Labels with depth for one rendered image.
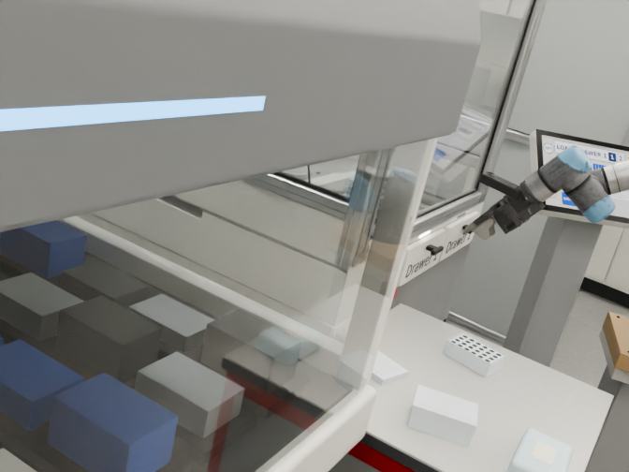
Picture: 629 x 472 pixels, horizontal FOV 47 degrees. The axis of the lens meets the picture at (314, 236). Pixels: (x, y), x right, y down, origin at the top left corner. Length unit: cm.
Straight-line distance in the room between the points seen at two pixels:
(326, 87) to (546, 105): 296
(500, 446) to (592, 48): 239
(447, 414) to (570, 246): 151
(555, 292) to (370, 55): 223
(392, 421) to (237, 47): 104
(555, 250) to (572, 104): 97
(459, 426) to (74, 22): 117
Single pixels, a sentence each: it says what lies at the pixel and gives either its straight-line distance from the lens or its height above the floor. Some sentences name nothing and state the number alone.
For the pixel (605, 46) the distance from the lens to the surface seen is 358.
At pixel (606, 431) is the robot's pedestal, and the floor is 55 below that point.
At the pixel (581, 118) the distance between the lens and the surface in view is 360.
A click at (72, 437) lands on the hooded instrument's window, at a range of 63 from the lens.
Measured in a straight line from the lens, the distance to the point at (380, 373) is 161.
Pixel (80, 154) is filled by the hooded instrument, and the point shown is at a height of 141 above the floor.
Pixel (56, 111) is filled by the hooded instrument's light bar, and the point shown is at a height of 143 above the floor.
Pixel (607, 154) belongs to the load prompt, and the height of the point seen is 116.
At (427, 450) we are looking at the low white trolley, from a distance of 144.
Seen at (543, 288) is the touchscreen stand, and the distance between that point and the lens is 290.
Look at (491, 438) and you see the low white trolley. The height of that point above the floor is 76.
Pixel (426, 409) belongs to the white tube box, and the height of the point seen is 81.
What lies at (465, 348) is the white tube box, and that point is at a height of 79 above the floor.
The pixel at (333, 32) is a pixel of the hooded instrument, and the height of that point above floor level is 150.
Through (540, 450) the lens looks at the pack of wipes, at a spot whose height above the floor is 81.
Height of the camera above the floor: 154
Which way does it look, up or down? 19 degrees down
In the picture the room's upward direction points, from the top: 13 degrees clockwise
